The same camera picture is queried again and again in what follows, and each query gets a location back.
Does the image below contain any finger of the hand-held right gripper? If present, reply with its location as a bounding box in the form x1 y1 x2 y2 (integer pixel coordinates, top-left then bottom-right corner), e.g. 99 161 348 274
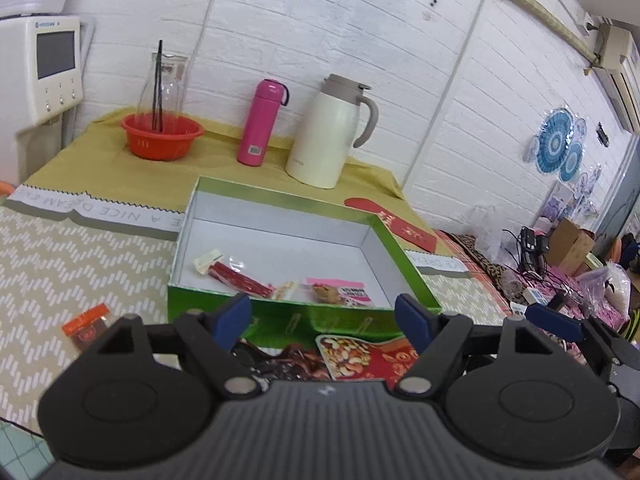
524 303 640 367

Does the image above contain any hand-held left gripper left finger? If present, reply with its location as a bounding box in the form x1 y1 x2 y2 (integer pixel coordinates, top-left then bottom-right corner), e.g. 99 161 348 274
95 293 260 402

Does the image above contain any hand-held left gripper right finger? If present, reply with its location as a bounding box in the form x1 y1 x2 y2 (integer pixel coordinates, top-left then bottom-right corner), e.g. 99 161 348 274
393 293 549 397

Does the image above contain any red stick snack packet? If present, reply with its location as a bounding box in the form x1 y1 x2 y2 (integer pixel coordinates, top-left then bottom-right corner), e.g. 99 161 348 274
193 249 277 302

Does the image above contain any red nut snack packet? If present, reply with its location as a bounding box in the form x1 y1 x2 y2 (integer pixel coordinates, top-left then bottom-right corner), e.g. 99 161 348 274
314 333 427 382

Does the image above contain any pink label snack packet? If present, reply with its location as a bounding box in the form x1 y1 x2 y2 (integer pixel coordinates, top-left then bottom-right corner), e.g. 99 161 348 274
300 275 377 309

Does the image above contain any dark brown snack packet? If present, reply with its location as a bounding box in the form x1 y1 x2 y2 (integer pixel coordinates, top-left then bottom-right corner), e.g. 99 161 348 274
234 337 327 387

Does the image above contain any green cardboard box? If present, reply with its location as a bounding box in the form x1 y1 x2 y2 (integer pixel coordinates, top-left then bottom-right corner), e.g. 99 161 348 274
167 175 444 347

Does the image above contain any clear packet with orange header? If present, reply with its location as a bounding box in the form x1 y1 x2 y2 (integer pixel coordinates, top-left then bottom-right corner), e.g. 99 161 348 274
61 304 112 355

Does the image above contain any white plastic bag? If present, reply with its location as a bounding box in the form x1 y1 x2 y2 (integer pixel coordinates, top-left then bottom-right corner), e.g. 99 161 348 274
579 261 633 332

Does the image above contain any black charger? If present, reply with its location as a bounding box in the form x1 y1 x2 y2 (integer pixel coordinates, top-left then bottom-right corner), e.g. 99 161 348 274
517 226 552 274

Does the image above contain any brown cardboard box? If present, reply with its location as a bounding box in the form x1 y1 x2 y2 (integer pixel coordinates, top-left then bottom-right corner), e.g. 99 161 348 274
544 217 597 277

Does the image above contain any leopard print cloth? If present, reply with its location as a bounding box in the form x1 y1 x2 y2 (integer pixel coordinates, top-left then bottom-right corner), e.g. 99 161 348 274
434 229 532 307

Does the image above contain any red envelope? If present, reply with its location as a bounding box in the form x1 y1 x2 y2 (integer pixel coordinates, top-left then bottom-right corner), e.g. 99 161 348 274
344 197 439 252

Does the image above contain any clear plastic bag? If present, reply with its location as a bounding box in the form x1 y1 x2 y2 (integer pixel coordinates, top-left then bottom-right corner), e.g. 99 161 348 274
459 204 517 262

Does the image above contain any purple floral picture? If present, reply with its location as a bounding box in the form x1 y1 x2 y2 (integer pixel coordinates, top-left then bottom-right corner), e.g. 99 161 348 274
536 181 602 232

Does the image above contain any chevron patterned tablecloth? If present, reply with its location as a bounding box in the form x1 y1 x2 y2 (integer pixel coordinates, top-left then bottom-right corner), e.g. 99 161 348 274
0 184 512 437

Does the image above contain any red plastic basin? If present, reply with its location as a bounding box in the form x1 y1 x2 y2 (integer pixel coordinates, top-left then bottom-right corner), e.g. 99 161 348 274
120 112 206 162

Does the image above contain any cream thermal carafe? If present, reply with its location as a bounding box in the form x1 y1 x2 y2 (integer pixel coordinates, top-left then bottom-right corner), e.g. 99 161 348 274
285 73 380 190

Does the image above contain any pink thermos bottle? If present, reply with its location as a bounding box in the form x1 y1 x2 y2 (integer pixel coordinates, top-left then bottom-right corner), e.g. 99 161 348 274
236 78 291 167

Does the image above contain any yellow tablecloth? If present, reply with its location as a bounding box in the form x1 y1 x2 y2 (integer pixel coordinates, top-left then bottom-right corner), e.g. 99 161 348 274
16 106 407 212

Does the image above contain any black straw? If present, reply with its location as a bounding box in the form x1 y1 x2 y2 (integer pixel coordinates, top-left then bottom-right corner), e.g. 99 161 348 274
158 40 167 132
151 40 164 131

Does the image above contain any glass carafe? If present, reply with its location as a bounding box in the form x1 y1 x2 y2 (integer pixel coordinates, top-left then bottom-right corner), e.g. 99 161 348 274
142 52 189 134

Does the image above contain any green grid cutting mat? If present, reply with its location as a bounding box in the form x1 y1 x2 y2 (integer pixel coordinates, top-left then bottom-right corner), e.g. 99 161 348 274
0 416 52 480

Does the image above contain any white air conditioner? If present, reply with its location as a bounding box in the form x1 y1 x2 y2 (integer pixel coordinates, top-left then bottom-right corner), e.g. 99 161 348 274
594 22 640 135

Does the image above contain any white water dispenser with screen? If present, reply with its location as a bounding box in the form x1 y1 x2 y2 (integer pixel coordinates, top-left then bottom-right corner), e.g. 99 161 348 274
0 15 84 127

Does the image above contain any blue round wall decoration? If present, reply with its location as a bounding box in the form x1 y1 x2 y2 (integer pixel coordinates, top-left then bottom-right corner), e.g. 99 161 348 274
524 104 589 184

